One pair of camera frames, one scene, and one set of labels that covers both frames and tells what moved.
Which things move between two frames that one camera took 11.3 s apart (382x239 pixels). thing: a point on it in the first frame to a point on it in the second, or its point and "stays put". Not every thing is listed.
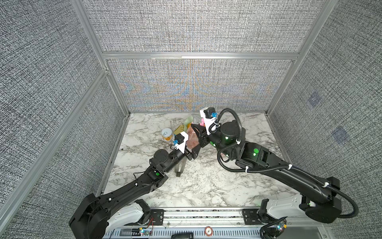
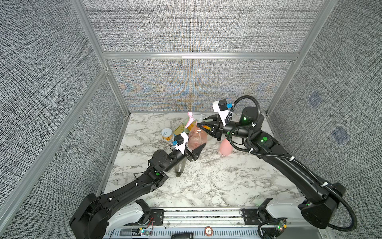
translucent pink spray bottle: x=193 y=140 stays put
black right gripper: x=205 y=139 to x=218 y=128
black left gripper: x=192 y=155 stays put
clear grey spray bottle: x=180 y=168 stays put
